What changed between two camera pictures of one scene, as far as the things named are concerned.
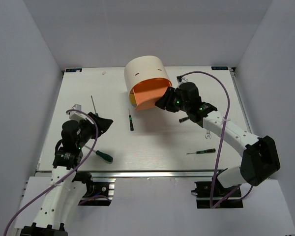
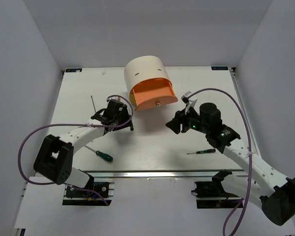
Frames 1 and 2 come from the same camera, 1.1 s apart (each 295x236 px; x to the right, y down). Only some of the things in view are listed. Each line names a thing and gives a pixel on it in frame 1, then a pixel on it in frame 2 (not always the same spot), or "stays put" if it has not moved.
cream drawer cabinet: x=145 y=67 stays put
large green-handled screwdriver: x=102 y=154 stays put
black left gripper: x=103 y=124 to x=125 y=116
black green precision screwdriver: x=206 y=151 stays put
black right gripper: x=165 y=101 to x=180 y=117
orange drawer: x=144 y=95 stays put
